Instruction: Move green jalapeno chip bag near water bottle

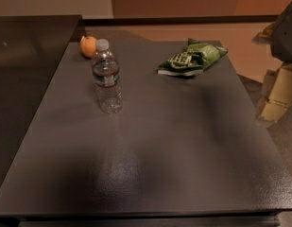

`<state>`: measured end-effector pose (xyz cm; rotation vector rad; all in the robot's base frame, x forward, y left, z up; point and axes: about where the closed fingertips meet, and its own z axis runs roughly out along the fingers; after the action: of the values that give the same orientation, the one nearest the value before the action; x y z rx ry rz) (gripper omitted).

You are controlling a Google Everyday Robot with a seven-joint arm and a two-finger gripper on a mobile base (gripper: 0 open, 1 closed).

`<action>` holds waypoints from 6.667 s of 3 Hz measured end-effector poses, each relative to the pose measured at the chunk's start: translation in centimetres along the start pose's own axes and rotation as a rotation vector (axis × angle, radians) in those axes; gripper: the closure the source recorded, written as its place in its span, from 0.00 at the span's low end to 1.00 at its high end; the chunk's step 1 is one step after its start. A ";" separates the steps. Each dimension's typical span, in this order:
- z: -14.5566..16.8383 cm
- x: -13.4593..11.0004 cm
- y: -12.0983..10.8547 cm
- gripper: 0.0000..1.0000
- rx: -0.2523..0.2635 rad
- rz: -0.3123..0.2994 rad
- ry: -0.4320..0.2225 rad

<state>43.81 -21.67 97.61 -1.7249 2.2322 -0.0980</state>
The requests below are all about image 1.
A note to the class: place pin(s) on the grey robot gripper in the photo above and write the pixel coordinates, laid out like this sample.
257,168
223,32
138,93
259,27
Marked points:
285,37

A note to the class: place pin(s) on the green jalapeno chip bag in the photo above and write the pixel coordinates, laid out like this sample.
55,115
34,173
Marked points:
193,61

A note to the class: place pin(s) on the clear plastic water bottle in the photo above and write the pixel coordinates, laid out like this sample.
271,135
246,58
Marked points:
106,72

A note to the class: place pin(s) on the orange fruit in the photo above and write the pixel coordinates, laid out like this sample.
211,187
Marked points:
87,46

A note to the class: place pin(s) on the dark side table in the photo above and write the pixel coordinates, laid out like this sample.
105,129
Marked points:
31,48

